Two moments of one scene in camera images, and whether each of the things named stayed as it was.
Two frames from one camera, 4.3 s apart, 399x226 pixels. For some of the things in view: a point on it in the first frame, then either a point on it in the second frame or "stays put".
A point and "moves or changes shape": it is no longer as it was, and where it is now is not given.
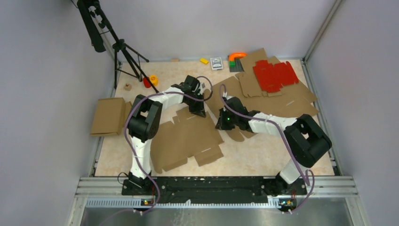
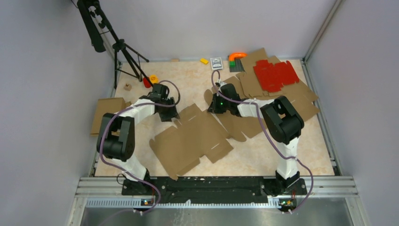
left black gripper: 198,110 → 171,113
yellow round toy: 154,80 stays put
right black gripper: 221,124 → 213,108
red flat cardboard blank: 272,78 stays put
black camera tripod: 95,20 stays put
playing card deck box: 216,63 stays put
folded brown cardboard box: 110,116 stays put
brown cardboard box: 190,135 moves or changes shape
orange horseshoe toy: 234,55 stays put
